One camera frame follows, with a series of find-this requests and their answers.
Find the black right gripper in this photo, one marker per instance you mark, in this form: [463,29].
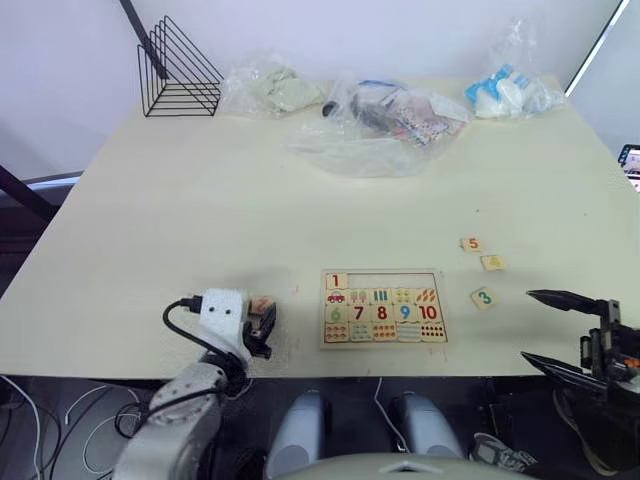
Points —
[607,345]

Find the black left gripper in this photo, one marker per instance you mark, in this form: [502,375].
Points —
[257,346]

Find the wooden number 2 tile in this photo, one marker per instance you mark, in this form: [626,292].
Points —
[260,305]

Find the wooden number 3 tile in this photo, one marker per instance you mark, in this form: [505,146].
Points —
[483,298]

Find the wooden number 4 tile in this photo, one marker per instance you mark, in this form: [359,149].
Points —
[493,263]

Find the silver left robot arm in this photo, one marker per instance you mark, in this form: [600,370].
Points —
[170,425]

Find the wooden number 6 tile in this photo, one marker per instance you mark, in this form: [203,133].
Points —
[336,314]

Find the wooden number 1 tile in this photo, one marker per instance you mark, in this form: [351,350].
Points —
[336,281]

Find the wooden number 7 tile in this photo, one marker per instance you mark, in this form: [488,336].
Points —
[360,313]

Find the wooden number 8 tile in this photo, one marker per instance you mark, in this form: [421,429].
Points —
[383,313]

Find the wooden puzzle board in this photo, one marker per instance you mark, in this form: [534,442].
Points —
[390,280]

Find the wooden number 5 tile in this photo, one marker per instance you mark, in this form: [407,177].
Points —
[472,244]

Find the wooden number 9 tile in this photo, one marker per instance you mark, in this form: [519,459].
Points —
[406,313]

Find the wooden number 10 tile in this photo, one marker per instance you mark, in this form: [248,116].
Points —
[430,312]

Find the red mushrooms picture tile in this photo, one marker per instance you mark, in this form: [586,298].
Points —
[336,333]

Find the red car picture tile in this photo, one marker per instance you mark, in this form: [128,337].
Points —
[336,297]

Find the ice cream picture tile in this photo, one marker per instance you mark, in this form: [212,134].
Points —
[359,297]

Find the blue raindrops picture tile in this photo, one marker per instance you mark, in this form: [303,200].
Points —
[361,332]

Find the pencils picture tile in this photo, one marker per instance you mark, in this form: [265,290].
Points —
[381,296]

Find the orange leaves picture tile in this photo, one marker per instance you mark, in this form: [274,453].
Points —
[385,332]

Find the rounded silver robot leg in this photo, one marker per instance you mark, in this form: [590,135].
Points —
[300,430]
[422,425]

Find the dark dots picture tile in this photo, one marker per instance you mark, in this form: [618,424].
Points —
[433,332]

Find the grey sneaker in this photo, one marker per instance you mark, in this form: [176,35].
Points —
[500,455]

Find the yellow ducks picture tile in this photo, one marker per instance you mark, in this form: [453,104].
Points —
[404,296]

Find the blue waves picture tile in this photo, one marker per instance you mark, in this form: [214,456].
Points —
[409,332]

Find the orange carrots picture tile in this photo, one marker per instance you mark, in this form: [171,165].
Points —
[428,295]

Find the large clear plastic bag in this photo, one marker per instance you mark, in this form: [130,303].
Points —
[350,155]

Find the grey rounded robot chest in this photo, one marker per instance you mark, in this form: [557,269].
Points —
[400,470]

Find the small black round item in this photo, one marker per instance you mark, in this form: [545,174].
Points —
[330,108]

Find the black bagged item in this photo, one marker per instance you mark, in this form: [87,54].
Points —
[367,112]

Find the pale green cloth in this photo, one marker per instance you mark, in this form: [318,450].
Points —
[285,90]

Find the clear bag with cloth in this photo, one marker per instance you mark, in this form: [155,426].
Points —
[235,85]

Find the clear bag with packets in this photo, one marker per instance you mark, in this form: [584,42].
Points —
[544,102]

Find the patterned cards in bag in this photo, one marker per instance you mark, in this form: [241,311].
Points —
[422,120]

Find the blue white packets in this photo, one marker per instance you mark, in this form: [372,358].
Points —
[492,97]

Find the black white diagonal bar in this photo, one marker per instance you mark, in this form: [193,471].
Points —
[597,47]

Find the black diagonal pole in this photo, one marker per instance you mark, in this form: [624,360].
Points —
[137,27]

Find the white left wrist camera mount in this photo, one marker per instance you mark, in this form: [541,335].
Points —
[220,320]

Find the black metal frame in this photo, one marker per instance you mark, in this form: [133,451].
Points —
[25,192]

